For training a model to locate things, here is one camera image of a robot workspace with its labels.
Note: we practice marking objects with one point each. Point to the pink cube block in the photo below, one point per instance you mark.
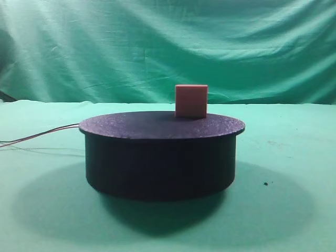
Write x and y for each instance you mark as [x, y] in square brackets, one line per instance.
[191, 101]

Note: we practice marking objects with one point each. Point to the black round turntable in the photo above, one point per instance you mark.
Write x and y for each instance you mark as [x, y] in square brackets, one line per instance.
[155, 156]

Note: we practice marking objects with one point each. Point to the green backdrop cloth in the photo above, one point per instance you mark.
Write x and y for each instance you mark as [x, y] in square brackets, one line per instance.
[137, 51]

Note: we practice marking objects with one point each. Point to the green table cloth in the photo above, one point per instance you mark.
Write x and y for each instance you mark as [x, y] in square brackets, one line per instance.
[283, 197]

